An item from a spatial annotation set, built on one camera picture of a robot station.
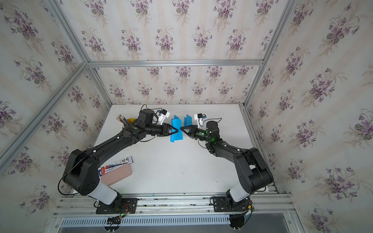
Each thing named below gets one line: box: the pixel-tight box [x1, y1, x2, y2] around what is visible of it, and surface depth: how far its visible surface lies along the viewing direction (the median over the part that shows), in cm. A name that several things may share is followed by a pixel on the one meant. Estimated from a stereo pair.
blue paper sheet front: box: [169, 115, 184, 143], surface depth 80 cm
